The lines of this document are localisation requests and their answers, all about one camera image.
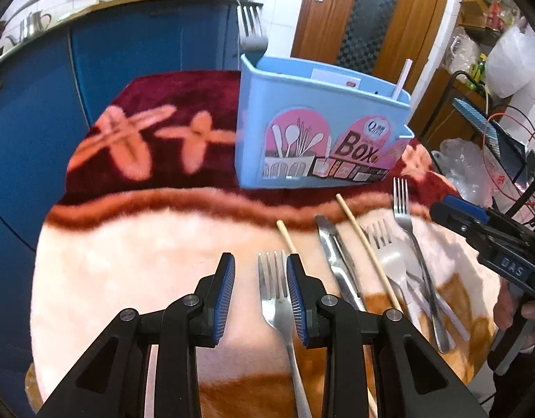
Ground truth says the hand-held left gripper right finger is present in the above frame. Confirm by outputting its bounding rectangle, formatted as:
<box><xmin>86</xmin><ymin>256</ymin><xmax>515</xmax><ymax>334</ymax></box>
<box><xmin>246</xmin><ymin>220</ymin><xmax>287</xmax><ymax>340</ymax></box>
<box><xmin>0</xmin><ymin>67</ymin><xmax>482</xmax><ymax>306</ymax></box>
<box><xmin>287</xmin><ymin>253</ymin><xmax>488</xmax><ymax>418</ymax></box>

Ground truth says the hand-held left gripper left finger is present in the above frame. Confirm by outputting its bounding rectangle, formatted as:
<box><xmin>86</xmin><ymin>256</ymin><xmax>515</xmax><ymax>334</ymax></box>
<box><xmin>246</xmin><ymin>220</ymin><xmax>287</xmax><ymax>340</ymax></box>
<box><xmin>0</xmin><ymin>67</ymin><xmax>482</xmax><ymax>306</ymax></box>
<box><xmin>34</xmin><ymin>253</ymin><xmax>236</xmax><ymax>418</ymax></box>

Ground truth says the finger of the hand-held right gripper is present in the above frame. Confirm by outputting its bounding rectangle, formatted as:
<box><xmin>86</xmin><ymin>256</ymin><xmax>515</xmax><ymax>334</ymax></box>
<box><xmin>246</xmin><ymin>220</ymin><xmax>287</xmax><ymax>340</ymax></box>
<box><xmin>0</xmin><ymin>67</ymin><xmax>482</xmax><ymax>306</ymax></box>
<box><xmin>441</xmin><ymin>196</ymin><xmax>533</xmax><ymax>245</ymax></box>
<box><xmin>430</xmin><ymin>204</ymin><xmax>494</xmax><ymax>253</ymax></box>

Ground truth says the metal fork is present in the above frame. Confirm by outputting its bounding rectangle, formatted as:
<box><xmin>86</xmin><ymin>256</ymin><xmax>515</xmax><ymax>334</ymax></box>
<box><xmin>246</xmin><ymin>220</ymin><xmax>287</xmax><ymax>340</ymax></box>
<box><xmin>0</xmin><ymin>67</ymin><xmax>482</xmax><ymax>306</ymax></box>
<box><xmin>393</xmin><ymin>177</ymin><xmax>451</xmax><ymax>355</ymax></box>
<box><xmin>257</xmin><ymin>250</ymin><xmax>314</xmax><ymax>418</ymax></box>

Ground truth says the wooden chopstick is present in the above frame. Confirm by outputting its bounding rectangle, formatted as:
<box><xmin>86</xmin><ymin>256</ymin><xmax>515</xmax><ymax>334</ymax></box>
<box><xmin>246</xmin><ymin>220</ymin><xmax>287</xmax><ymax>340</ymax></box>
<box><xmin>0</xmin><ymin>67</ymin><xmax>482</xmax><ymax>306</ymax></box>
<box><xmin>407</xmin><ymin>270</ymin><xmax>470</xmax><ymax>340</ymax></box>
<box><xmin>277</xmin><ymin>220</ymin><xmax>379</xmax><ymax>418</ymax></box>
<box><xmin>336</xmin><ymin>194</ymin><xmax>403</xmax><ymax>310</ymax></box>

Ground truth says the metal knife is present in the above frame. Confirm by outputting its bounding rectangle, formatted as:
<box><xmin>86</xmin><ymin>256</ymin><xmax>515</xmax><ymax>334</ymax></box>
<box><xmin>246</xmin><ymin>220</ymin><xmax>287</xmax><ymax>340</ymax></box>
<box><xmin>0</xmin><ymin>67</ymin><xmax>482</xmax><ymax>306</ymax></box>
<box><xmin>315</xmin><ymin>215</ymin><xmax>367</xmax><ymax>312</ymax></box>

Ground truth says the grey plastic fork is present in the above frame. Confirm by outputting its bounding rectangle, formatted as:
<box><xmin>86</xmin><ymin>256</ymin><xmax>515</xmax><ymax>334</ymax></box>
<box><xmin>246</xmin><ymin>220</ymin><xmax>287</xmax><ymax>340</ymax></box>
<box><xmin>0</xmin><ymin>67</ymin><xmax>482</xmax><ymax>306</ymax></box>
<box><xmin>238</xmin><ymin>4</ymin><xmax>269</xmax><ymax>55</ymax></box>
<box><xmin>362</xmin><ymin>219</ymin><xmax>418</xmax><ymax>314</ymax></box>

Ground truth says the blue plastic utensil box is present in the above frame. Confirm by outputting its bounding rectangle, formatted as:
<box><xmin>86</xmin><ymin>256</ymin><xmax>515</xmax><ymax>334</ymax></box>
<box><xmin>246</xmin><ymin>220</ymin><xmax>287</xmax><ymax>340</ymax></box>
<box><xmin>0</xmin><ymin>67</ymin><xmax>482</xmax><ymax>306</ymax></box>
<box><xmin>234</xmin><ymin>53</ymin><xmax>416</xmax><ymax>190</ymax></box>

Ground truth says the person's right forearm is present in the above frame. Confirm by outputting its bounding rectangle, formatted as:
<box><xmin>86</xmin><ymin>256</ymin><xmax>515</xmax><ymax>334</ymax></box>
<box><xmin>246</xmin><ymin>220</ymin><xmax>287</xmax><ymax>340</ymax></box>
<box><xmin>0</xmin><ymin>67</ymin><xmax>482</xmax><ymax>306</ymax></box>
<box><xmin>487</xmin><ymin>350</ymin><xmax>535</xmax><ymax>418</ymax></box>

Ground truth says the clear plastic bag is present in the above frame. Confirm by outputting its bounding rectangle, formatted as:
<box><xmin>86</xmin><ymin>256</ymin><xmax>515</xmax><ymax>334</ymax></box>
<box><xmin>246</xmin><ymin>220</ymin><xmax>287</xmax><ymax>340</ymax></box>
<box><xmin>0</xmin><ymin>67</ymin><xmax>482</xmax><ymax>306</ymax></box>
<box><xmin>432</xmin><ymin>137</ymin><xmax>514</xmax><ymax>210</ymax></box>

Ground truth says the blue mesh board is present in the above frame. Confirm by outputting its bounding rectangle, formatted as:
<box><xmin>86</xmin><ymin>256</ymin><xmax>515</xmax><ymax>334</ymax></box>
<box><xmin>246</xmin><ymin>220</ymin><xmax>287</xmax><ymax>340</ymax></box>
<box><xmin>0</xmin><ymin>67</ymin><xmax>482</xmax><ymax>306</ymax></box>
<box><xmin>452</xmin><ymin>97</ymin><xmax>527</xmax><ymax>177</ymax></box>

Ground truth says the red and cream floral blanket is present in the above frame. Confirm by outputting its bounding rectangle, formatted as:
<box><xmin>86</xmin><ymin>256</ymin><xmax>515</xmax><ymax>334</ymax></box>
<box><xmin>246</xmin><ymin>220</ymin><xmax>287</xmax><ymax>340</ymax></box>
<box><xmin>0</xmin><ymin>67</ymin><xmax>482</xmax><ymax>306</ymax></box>
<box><xmin>26</xmin><ymin>70</ymin><xmax>503</xmax><ymax>418</ymax></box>

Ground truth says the black metal rack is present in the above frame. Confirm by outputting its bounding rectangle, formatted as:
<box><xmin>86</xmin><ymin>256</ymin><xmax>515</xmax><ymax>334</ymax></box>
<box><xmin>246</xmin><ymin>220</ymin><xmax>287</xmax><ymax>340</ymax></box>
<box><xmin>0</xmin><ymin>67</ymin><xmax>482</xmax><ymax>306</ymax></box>
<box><xmin>424</xmin><ymin>69</ymin><xmax>535</xmax><ymax>245</ymax></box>

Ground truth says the green bottle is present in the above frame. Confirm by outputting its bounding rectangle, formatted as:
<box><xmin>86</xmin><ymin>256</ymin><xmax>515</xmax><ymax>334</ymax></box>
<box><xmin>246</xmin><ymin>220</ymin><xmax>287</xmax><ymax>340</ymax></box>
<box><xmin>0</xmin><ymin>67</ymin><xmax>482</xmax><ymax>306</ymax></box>
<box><xmin>469</xmin><ymin>53</ymin><xmax>488</xmax><ymax>88</ymax></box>

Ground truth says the white plastic stick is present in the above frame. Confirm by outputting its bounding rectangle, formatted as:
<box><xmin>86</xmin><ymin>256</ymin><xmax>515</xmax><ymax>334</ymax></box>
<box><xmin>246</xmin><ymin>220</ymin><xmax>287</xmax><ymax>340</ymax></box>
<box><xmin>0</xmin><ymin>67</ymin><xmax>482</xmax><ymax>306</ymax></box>
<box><xmin>391</xmin><ymin>59</ymin><xmax>412</xmax><ymax>100</ymax></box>

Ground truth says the white plastic bag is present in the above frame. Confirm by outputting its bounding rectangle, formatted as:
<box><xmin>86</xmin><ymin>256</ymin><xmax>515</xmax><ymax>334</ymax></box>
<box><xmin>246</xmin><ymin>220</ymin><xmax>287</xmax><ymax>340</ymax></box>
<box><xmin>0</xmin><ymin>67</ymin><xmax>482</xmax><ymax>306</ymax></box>
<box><xmin>485</xmin><ymin>21</ymin><xmax>535</xmax><ymax>100</ymax></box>

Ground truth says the white paper card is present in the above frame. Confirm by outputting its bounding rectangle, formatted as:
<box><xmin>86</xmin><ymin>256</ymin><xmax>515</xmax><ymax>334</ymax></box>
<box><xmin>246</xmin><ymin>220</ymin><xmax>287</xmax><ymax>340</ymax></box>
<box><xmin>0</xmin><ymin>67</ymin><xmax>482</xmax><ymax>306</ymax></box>
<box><xmin>311</xmin><ymin>68</ymin><xmax>362</xmax><ymax>91</ymax></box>

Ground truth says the cardboard box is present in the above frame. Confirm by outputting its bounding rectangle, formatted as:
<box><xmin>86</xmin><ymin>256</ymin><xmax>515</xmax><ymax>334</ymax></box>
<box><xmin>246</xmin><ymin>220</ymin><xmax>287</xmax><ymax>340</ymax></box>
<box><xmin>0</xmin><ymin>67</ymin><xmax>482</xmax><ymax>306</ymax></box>
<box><xmin>459</xmin><ymin>0</ymin><xmax>491</xmax><ymax>32</ymax></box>

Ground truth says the wooden door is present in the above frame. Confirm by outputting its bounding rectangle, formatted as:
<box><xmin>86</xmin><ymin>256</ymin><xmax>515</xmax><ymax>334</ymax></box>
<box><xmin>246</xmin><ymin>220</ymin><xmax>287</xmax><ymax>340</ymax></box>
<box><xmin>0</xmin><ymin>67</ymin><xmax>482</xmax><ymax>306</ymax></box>
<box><xmin>291</xmin><ymin>0</ymin><xmax>453</xmax><ymax>140</ymax></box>

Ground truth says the blue kitchen cabinet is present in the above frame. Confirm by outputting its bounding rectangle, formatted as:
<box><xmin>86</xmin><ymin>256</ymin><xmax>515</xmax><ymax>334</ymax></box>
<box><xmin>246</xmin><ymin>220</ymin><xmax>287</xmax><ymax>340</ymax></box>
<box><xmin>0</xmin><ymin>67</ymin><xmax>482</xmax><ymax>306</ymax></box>
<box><xmin>0</xmin><ymin>0</ymin><xmax>266</xmax><ymax>279</ymax></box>

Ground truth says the metal kettle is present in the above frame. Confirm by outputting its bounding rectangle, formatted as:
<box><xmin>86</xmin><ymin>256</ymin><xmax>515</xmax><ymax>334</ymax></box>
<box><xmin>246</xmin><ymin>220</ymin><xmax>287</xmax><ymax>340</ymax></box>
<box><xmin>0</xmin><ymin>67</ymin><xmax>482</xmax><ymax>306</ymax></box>
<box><xmin>6</xmin><ymin>9</ymin><xmax>53</xmax><ymax>43</ymax></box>

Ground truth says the red cable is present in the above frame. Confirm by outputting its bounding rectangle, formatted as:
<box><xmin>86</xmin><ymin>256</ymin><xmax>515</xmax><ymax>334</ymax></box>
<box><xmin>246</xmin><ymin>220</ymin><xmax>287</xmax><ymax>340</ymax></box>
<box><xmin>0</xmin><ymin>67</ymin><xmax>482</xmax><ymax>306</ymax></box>
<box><xmin>480</xmin><ymin>111</ymin><xmax>535</xmax><ymax>212</ymax></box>

